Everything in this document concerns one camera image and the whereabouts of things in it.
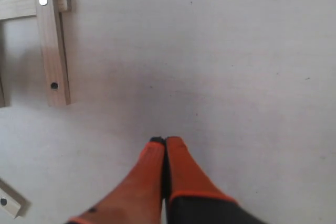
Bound wood strip with two magnets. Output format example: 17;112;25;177
35;0;70;106

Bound plain wood strip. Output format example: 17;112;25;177
0;0;72;22

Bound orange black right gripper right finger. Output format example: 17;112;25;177
166;136;264;223

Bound small wood strip end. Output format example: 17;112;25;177
1;179;29;219

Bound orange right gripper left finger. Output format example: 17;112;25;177
68;137;165;223

